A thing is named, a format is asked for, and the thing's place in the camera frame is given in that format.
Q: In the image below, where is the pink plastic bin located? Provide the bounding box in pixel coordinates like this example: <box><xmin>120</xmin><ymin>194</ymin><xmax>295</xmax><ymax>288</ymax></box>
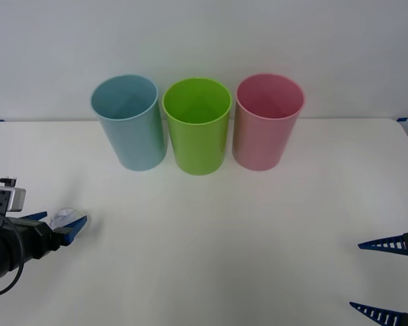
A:
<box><xmin>232</xmin><ymin>73</ymin><xmax>306</xmax><ymax>172</ymax></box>

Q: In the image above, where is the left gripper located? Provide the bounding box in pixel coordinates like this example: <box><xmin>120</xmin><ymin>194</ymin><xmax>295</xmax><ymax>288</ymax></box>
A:
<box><xmin>6</xmin><ymin>211</ymin><xmax>90</xmax><ymax>264</ymax></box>

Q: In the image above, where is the green plastic bin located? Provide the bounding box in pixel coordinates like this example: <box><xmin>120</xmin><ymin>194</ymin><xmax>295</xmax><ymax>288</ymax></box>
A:
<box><xmin>161</xmin><ymin>77</ymin><xmax>233</xmax><ymax>176</ymax></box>

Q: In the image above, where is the white paper ball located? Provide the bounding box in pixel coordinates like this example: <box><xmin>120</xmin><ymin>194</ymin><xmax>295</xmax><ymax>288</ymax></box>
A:
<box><xmin>49</xmin><ymin>207</ymin><xmax>84</xmax><ymax>230</ymax></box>

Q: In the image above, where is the pale blue plastic bin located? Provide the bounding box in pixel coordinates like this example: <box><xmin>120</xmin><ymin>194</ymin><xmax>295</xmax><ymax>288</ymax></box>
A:
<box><xmin>90</xmin><ymin>74</ymin><xmax>168</xmax><ymax>172</ymax></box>

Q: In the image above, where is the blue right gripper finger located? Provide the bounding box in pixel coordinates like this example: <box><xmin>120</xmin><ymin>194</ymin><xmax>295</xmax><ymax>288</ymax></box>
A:
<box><xmin>357</xmin><ymin>230</ymin><xmax>408</xmax><ymax>259</ymax></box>
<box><xmin>349</xmin><ymin>301</ymin><xmax>408</xmax><ymax>326</ymax></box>

